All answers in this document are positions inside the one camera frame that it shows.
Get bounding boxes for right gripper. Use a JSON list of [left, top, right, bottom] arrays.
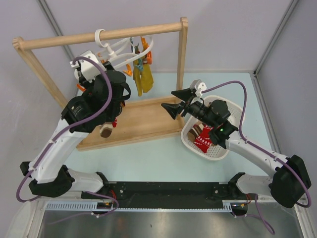
[[161, 87, 216, 128]]

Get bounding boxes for white plastic clip hanger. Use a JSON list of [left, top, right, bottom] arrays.
[[94, 29, 154, 69]]

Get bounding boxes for red patterned sock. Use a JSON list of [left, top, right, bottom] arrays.
[[112, 119, 117, 128], [194, 125, 213, 153]]

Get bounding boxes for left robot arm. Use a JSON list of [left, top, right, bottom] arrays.
[[20, 57, 131, 198]]

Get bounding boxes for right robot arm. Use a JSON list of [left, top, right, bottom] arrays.
[[162, 88, 311, 208]]

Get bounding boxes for orange clothes peg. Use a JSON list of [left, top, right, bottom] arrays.
[[77, 84, 86, 92]]

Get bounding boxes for brown striped sock in basket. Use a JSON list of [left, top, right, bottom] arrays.
[[187, 123, 204, 143]]

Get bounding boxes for yellow-orange peg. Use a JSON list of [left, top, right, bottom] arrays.
[[123, 64, 133, 77]]

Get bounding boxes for wooden clothes rack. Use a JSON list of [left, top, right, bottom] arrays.
[[12, 17, 188, 151]]

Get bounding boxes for teal peg far side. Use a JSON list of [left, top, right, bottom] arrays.
[[130, 37, 139, 54]]

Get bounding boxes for white perforated plastic basket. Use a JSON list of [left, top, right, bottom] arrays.
[[181, 95, 242, 161]]

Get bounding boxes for brown striped hanging sock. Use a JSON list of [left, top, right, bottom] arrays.
[[99, 122, 113, 138]]

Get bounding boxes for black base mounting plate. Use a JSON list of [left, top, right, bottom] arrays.
[[81, 180, 248, 215]]

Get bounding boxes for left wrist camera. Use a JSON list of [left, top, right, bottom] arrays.
[[70, 50, 105, 83]]

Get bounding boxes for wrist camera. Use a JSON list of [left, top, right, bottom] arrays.
[[70, 50, 105, 83], [189, 79, 207, 98]]

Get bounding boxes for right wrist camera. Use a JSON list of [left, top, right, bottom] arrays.
[[189, 79, 207, 98]]

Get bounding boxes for white slotted cable duct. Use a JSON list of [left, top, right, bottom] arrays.
[[45, 201, 232, 213]]

